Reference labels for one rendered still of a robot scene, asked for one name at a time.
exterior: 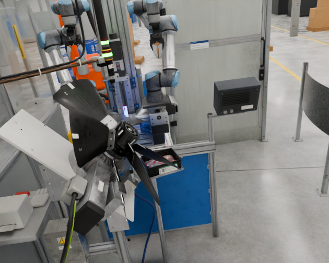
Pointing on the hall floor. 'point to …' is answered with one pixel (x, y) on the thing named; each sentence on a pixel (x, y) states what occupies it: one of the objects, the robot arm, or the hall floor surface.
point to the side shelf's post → (40, 251)
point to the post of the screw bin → (160, 225)
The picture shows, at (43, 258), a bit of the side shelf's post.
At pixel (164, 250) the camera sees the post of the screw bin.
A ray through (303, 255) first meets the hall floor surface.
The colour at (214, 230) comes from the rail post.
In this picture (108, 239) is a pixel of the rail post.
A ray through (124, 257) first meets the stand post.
